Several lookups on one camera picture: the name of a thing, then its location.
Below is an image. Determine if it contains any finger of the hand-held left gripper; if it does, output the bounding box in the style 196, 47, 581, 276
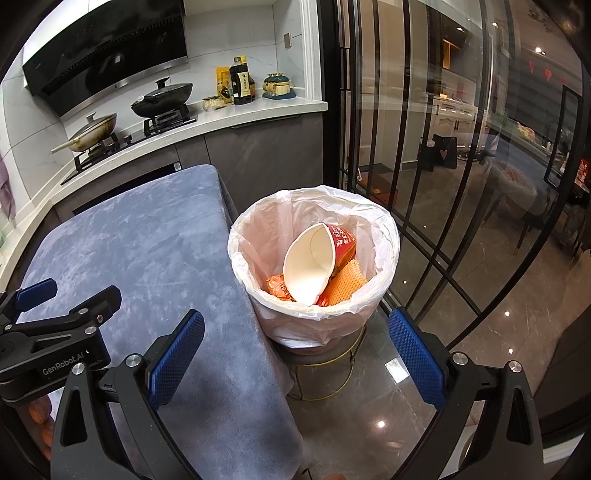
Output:
0, 281, 46, 329
0, 285, 123, 346

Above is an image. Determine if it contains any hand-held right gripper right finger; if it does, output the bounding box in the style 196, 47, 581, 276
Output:
388, 307, 546, 480

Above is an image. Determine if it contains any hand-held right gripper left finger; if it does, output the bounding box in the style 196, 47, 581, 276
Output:
48, 310, 206, 480

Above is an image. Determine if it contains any orange waffle cloth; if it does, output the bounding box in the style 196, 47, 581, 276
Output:
318, 258, 368, 306

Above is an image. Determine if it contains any trash bin with white bag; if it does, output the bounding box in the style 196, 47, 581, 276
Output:
228, 185, 400, 349

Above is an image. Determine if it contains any orange plastic bag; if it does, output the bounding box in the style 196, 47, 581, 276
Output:
265, 273, 296, 303

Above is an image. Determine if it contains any red instant noodle cup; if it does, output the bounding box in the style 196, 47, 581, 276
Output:
283, 222, 359, 306

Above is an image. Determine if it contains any person's left hand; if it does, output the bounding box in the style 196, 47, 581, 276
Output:
25, 394, 56, 462

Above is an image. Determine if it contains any blue plush table cover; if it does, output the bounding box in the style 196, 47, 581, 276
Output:
18, 165, 303, 480

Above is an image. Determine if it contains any purple hanging towel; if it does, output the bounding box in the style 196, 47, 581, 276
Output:
0, 159, 14, 217

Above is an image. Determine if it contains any beige wok with lid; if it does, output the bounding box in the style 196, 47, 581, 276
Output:
51, 112, 118, 154

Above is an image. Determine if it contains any black gas stove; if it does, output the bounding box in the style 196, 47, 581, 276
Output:
61, 113, 198, 185

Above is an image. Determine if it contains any black framed glass door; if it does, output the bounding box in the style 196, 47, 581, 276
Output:
323, 0, 591, 365

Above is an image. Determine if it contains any black wok with lid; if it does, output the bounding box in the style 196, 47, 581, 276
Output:
130, 77, 194, 118

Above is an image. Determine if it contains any kitchen counter with grey cabinets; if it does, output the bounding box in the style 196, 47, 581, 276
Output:
0, 99, 328, 259

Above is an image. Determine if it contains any black range hood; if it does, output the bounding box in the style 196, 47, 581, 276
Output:
22, 0, 189, 116

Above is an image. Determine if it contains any yellow seasoning packet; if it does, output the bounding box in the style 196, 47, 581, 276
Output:
216, 67, 234, 103

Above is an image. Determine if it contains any dark soy sauce bottle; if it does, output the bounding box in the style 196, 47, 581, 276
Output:
229, 56, 256, 106

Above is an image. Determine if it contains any seasoning jar set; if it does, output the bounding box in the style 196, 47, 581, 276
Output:
262, 72, 296, 101

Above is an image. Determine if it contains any gold frame stool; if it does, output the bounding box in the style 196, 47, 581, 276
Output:
286, 323, 370, 402

